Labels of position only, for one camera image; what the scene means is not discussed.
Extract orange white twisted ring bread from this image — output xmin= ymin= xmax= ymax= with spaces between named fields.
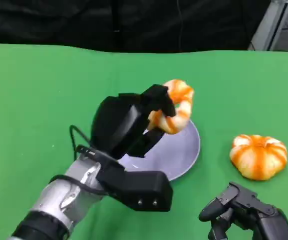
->
xmin=147 ymin=79 xmax=195 ymax=135

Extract black curtain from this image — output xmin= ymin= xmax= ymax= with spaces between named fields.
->
xmin=0 ymin=0 xmax=269 ymax=53

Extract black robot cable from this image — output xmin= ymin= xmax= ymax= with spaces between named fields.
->
xmin=69 ymin=124 xmax=97 ymax=161
xmin=49 ymin=174 xmax=107 ymax=197

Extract aluminium frame post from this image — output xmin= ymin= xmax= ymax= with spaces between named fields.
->
xmin=248 ymin=0 xmax=288 ymax=52

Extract orange white pumpkin-shaped bread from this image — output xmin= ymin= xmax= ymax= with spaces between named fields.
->
xmin=229 ymin=134 xmax=288 ymax=181

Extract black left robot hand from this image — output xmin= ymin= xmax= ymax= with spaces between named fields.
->
xmin=90 ymin=84 xmax=177 ymax=160

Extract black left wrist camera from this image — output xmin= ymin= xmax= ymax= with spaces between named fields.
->
xmin=75 ymin=144 xmax=174 ymax=213

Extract lilac plate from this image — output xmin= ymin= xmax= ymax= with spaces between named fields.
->
xmin=118 ymin=118 xmax=201 ymax=182

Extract green table cloth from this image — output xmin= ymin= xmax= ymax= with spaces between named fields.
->
xmin=0 ymin=42 xmax=288 ymax=240

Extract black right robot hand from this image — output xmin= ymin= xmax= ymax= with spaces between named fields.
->
xmin=198 ymin=181 xmax=288 ymax=240

